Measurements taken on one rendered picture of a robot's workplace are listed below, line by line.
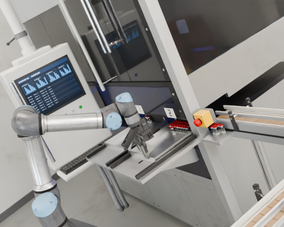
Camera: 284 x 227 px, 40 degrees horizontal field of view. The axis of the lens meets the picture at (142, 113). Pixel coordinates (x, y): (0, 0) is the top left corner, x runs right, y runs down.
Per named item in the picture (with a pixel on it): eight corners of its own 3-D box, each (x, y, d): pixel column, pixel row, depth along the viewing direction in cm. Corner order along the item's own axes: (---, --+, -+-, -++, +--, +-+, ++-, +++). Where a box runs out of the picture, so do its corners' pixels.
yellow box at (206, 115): (207, 119, 202) (202, 107, 199) (217, 120, 195) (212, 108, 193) (197, 127, 198) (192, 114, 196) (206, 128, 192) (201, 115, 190)
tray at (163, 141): (175, 125, 234) (173, 120, 233) (203, 129, 212) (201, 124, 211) (131, 156, 220) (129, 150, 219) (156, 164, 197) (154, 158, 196)
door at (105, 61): (100, 81, 276) (62, 2, 259) (132, 80, 236) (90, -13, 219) (99, 81, 276) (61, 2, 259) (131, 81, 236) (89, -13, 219)
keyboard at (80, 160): (107, 140, 282) (106, 138, 281) (116, 143, 270) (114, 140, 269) (59, 170, 267) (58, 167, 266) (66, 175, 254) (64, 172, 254)
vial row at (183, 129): (173, 130, 228) (170, 123, 227) (192, 133, 213) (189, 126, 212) (170, 132, 228) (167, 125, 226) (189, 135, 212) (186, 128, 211)
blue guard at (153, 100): (63, 102, 372) (54, 85, 366) (187, 117, 205) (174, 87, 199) (63, 102, 371) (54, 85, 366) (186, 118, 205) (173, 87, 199)
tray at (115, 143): (147, 120, 263) (144, 116, 262) (168, 124, 241) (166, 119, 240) (106, 147, 249) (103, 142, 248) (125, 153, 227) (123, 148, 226)
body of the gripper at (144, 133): (154, 138, 198) (145, 117, 195) (142, 147, 195) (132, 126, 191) (147, 136, 205) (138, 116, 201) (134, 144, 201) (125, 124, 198)
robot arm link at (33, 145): (39, 220, 188) (7, 113, 174) (39, 206, 202) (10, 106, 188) (63, 212, 190) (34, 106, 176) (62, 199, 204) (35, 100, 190)
